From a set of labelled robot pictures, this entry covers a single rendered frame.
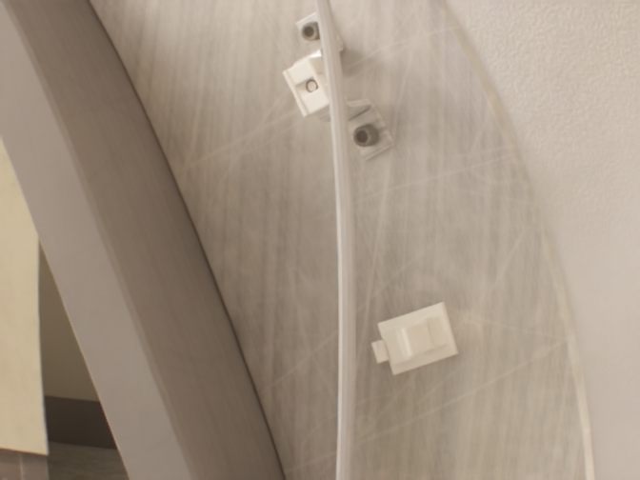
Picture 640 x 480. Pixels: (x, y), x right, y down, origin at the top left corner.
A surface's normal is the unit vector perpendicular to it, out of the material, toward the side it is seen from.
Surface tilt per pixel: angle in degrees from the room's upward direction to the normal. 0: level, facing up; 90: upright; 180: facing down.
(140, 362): 90
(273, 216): 90
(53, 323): 90
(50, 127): 90
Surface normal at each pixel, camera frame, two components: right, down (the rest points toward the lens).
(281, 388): -0.50, 0.12
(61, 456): 0.04, -0.98
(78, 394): 0.17, 0.18
